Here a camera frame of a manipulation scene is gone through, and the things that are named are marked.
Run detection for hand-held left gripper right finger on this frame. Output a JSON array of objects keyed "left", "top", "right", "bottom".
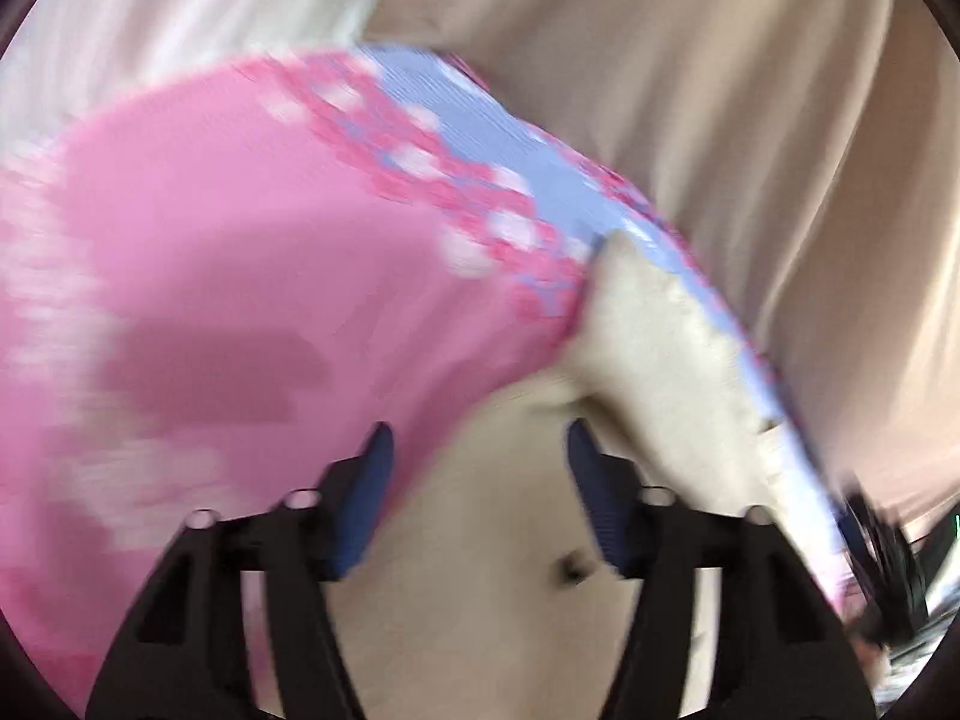
[{"left": 565, "top": 418, "right": 880, "bottom": 720}]

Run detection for pink floral blanket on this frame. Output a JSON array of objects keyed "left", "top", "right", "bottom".
[{"left": 0, "top": 43, "right": 860, "bottom": 720}]

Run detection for beige buttoned small garment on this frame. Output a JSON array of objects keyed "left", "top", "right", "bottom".
[{"left": 330, "top": 231, "right": 785, "bottom": 720}]

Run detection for white cloth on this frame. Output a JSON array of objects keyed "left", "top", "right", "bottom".
[{"left": 0, "top": 0, "right": 421, "bottom": 173}]

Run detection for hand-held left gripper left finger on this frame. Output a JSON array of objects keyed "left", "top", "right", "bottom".
[{"left": 85, "top": 421, "right": 396, "bottom": 720}]

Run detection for beige sheet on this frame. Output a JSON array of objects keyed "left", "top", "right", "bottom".
[{"left": 360, "top": 0, "right": 960, "bottom": 533}]

